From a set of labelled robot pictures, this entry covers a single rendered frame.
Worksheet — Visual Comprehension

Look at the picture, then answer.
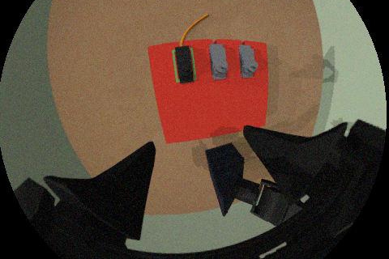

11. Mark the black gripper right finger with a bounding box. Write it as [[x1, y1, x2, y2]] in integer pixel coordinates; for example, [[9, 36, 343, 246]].
[[243, 122, 347, 206]]

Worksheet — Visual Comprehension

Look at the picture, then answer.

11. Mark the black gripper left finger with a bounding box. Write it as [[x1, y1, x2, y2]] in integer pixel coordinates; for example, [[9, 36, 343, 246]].
[[43, 142, 156, 240]]

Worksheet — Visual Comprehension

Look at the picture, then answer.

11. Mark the black micro servo with orange cable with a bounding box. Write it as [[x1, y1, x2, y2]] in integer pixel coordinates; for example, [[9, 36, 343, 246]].
[[175, 14, 208, 83]]

